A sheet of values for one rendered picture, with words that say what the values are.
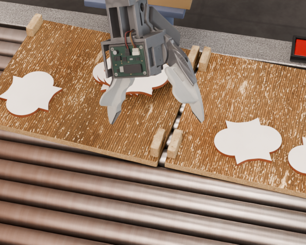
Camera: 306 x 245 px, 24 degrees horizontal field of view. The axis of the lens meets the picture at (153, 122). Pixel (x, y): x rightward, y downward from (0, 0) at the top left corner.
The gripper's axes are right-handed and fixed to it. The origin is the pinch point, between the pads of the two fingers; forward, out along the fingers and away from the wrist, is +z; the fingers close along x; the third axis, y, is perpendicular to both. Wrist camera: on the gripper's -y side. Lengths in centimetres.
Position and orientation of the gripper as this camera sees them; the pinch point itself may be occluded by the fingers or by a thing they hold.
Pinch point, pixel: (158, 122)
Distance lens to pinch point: 106.0
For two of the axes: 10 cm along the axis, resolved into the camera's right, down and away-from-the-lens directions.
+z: 1.4, 9.6, 2.4
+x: 9.0, -0.2, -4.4
